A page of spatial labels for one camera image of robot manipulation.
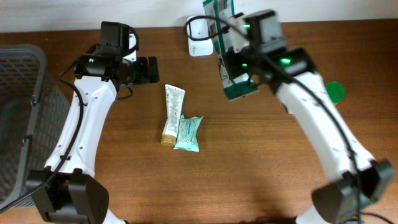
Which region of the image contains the white barcode scanner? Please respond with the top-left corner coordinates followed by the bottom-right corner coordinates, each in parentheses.
top-left (187, 19), bottom-right (213, 57)

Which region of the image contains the white cream tube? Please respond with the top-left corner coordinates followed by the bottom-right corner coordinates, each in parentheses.
top-left (161, 84), bottom-right (185, 147)

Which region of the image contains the grey plastic basket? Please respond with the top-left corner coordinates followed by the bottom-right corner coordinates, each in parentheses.
top-left (1, 44), bottom-right (70, 207)

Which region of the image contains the green lid seasoning jar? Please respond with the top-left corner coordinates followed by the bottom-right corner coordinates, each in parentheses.
top-left (325, 82), bottom-right (346, 105)

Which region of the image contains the green glove package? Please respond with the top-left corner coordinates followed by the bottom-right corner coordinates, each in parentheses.
top-left (203, 0), bottom-right (259, 101)

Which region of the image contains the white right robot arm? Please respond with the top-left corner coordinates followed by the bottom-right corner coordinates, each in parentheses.
top-left (225, 10), bottom-right (395, 223)

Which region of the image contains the light green wipes pack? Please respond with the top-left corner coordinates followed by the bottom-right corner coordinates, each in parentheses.
top-left (174, 115), bottom-right (203, 152)

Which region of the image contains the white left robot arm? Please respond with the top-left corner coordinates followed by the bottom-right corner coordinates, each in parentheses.
top-left (26, 22), bottom-right (159, 224)

